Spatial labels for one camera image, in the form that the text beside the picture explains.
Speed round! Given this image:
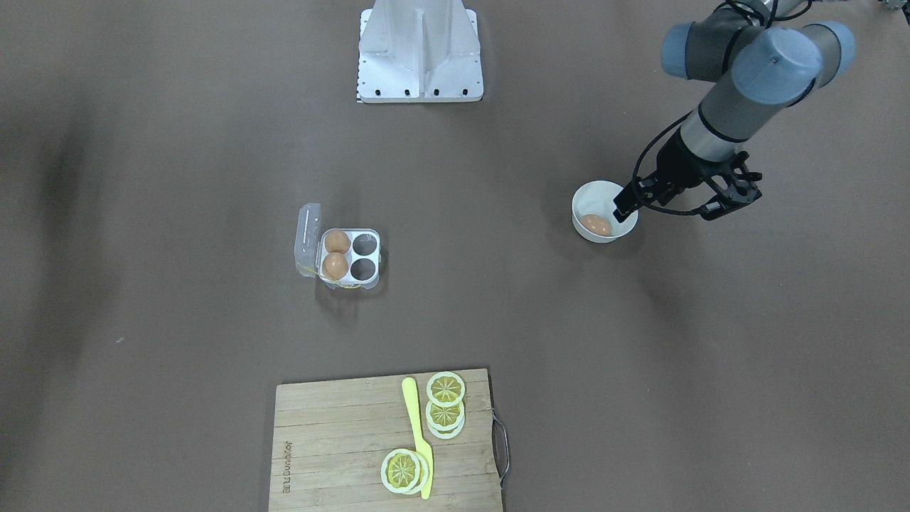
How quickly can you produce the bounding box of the lemon slice single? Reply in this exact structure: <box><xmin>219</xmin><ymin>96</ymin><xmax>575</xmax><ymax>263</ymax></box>
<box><xmin>380</xmin><ymin>448</ymin><xmax>430</xmax><ymax>496</ymax></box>

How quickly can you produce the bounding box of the white bowl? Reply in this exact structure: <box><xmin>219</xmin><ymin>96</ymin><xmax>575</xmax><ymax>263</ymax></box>
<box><xmin>571</xmin><ymin>181</ymin><xmax>639</xmax><ymax>244</ymax></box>

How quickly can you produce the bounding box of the yellow plastic knife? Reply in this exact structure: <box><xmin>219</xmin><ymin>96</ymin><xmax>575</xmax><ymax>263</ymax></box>
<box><xmin>401</xmin><ymin>376</ymin><xmax>434</xmax><ymax>500</ymax></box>

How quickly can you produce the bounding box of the brown egg from bowl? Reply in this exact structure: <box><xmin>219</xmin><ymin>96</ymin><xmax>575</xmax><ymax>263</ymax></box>
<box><xmin>579</xmin><ymin>214</ymin><xmax>612</xmax><ymax>237</ymax></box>

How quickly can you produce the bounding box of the brown egg in box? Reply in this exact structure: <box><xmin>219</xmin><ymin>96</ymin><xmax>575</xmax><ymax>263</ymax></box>
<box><xmin>321</xmin><ymin>252</ymin><xmax>350</xmax><ymax>281</ymax></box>
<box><xmin>323</xmin><ymin>229</ymin><xmax>351</xmax><ymax>254</ymax></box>

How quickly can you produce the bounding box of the wooden cutting board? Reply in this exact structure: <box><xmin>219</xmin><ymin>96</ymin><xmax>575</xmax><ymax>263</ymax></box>
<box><xmin>269</xmin><ymin>368</ymin><xmax>509</xmax><ymax>511</ymax></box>

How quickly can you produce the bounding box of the white pedestal column base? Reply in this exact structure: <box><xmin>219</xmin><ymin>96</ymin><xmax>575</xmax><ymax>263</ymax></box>
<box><xmin>355</xmin><ymin>1</ymin><xmax>485</xmax><ymax>104</ymax></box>

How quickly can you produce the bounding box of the lemon slice stack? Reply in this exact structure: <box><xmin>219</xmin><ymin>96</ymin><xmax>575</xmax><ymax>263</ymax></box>
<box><xmin>425</xmin><ymin>370</ymin><xmax>467</xmax><ymax>407</ymax></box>
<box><xmin>424</xmin><ymin>401</ymin><xmax>466</xmax><ymax>439</ymax></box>

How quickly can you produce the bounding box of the clear plastic egg box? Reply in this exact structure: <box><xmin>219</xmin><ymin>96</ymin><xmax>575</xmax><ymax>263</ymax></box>
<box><xmin>294</xmin><ymin>202</ymin><xmax>382</xmax><ymax>289</ymax></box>

